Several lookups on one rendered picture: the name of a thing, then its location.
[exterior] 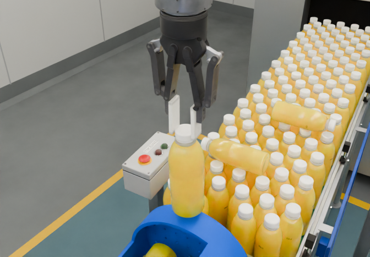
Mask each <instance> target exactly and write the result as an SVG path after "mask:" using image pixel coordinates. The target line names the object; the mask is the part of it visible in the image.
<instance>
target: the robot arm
mask: <svg viewBox="0 0 370 257"><path fill-rule="evenodd" d="M212 4H213V0H155V6H156V7H157V8H158V9H159V10H160V30H161V32H162V34H161V37H160V38H159V39H157V38H155V39H153V40H151V41H150V42H148V43H147V44H146V47H147V49H148V52H149V55H150V58H151V68H152V74H153V83H154V93H155V94H156V95H158V96H159V95H160V96H162V97H163V98H164V100H165V113H166V114H167V115H168V118H169V134H173V133H174V132H175V129H176V127H177V126H179V95H175V94H176V93H177V92H176V88H177V82H178V75H179V69H180V65H181V64H183V65H185V66H186V70H187V73H189V79H190V83H191V89H192V95H193V101H194V105H193V106H192V107H191V140H193V141H195V140H196V138H197V137H198V136H199V135H200V134H201V133H202V122H203V121H204V120H205V108H210V106H211V105H212V104H213V103H214V102H215V101H216V95H217V84H218V77H219V66H220V62H221V60H222V58H223V57H224V52H223V51H218V52H217V51H215V50H214V49H212V48H211V47H209V42H208V39H207V31H208V10H207V9H209V8H210V7H211V6H212ZM163 49H164V50H165V52H166V53H167V55H168V58H167V74H166V73H165V61H164V52H163ZM204 54H206V56H207V58H206V62H207V63H208V66H207V70H206V83H205V87H204V80H203V74H202V56H203V55H204ZM174 95H175V96H174Z"/></svg>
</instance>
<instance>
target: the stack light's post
mask: <svg viewBox="0 0 370 257"><path fill-rule="evenodd" d="M369 251H370V207H369V210H368V213H367V216H366V219H365V221H364V224H363V227H362V230H361V233H360V236H359V239H358V241H357V244H356V247H355V250H354V253H353V256H352V257H367V256H368V253H369Z"/></svg>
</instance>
